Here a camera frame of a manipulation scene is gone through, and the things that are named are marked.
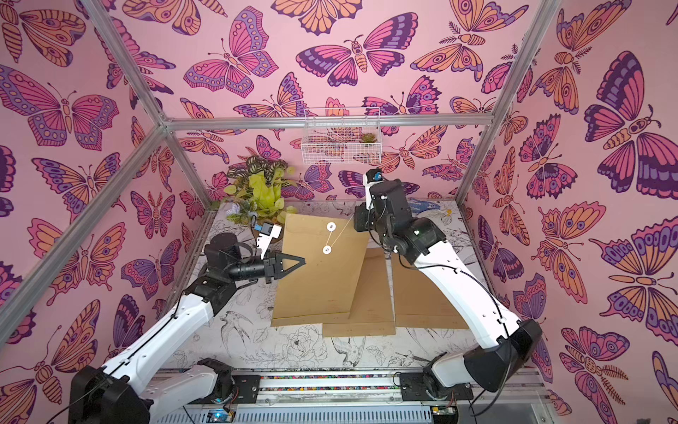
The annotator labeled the bag closure string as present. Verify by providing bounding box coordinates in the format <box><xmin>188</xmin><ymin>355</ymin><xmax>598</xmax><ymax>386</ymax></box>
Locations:
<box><xmin>321</xmin><ymin>211</ymin><xmax>357</xmax><ymax>255</ymax></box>

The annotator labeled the brown kraft file bag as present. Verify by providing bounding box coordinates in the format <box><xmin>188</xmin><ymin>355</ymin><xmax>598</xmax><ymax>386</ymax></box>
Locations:
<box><xmin>322</xmin><ymin>248</ymin><xmax>396</xmax><ymax>337</ymax></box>

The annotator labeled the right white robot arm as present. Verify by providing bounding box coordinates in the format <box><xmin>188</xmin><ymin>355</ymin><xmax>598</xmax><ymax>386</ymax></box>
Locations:
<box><xmin>353</xmin><ymin>169</ymin><xmax>542</xmax><ymax>393</ymax></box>

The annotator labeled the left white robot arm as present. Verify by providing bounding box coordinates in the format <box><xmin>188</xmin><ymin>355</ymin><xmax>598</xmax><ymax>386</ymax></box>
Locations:
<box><xmin>67</xmin><ymin>232</ymin><xmax>305</xmax><ymax>423</ymax></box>

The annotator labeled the potted green plant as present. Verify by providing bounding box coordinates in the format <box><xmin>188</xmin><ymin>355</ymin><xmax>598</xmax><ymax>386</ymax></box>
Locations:
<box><xmin>210</xmin><ymin>155</ymin><xmax>298</xmax><ymax>228</ymax></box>

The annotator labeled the small succulent in basket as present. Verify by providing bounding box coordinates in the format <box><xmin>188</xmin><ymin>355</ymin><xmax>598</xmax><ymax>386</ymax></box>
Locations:
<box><xmin>359</xmin><ymin>132</ymin><xmax>379</xmax><ymax>144</ymax></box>

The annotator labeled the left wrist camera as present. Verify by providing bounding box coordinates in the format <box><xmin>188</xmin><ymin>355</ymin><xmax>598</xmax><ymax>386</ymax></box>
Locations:
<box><xmin>254</xmin><ymin>223</ymin><xmax>283</xmax><ymax>260</ymax></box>

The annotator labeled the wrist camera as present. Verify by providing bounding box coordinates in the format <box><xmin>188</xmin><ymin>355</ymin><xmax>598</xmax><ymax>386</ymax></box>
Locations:
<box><xmin>254</xmin><ymin>223</ymin><xmax>283</xmax><ymax>260</ymax></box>
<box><xmin>363</xmin><ymin>168</ymin><xmax>384</xmax><ymax>212</ymax></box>

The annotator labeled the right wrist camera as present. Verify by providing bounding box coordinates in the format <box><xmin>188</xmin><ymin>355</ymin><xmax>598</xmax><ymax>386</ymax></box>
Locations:
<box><xmin>363</xmin><ymin>168</ymin><xmax>384</xmax><ymax>212</ymax></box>

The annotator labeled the white wire basket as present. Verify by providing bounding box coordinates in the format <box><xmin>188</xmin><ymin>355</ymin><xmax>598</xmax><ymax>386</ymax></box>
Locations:
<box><xmin>298</xmin><ymin>106</ymin><xmax>383</xmax><ymax>166</ymax></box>

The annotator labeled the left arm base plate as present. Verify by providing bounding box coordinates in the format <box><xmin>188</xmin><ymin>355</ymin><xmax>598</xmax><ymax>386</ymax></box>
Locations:
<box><xmin>190</xmin><ymin>375</ymin><xmax>261</xmax><ymax>406</ymax></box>

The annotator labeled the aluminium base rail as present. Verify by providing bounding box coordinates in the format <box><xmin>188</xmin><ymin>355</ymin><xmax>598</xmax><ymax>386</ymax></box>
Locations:
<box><xmin>151</xmin><ymin>369</ymin><xmax>559</xmax><ymax>423</ymax></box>

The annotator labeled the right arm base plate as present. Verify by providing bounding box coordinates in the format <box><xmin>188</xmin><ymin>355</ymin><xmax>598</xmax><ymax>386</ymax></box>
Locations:
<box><xmin>394</xmin><ymin>372</ymin><xmax>474</xmax><ymax>402</ymax></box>

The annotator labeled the aluminium frame post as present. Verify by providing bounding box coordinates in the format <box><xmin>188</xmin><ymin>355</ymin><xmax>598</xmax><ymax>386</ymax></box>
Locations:
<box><xmin>456</xmin><ymin>0</ymin><xmax>561</xmax><ymax>207</ymax></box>

